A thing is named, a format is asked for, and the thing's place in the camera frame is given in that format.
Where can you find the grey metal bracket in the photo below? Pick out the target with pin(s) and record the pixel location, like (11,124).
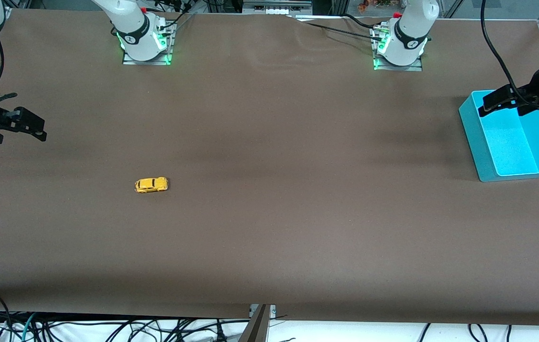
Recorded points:
(272,309)

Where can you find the dark metal bar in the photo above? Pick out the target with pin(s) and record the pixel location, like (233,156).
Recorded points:
(256,331)

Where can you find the small aluminium frame bracket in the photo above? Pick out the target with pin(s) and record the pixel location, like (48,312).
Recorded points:
(8,12)

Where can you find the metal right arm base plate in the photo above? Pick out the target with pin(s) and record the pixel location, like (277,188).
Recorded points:
(148,61)

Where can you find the yellow beetle toy car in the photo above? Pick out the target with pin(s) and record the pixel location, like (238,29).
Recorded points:
(150,185)

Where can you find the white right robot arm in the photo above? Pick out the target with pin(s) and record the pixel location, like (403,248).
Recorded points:
(138,42)

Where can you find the brown table cover sheet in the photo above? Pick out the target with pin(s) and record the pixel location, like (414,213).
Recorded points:
(269,213)

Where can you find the grey equipment box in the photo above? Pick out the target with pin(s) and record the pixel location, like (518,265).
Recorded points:
(276,5)

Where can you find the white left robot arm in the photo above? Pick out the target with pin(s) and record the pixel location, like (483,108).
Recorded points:
(409,47)

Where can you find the orange patterned object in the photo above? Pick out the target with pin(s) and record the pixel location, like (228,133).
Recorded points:
(373,4)

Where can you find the teal plastic storage bin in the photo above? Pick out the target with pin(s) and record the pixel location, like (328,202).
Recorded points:
(511,152)

